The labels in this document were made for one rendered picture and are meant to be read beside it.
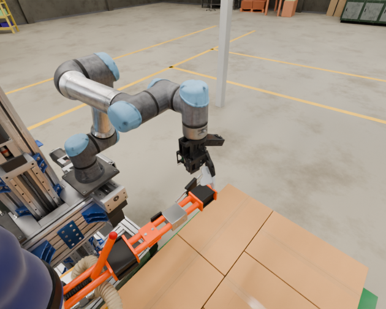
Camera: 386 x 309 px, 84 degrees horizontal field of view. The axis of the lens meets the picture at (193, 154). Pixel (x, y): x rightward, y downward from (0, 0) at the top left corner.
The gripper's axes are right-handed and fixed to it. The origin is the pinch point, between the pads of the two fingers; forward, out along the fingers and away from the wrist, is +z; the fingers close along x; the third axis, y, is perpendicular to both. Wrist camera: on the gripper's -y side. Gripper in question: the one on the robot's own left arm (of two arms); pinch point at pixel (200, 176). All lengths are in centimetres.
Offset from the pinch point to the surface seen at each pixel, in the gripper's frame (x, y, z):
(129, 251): 3.5, 32.2, 7.4
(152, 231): 2.4, 23.4, 7.7
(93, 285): 5.0, 44.4, 8.3
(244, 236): 6, -34, 77
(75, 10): -1467, -399, 109
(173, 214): 2.0, 14.5, 7.6
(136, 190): -123, -15, 131
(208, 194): 4.0, -0.6, 6.8
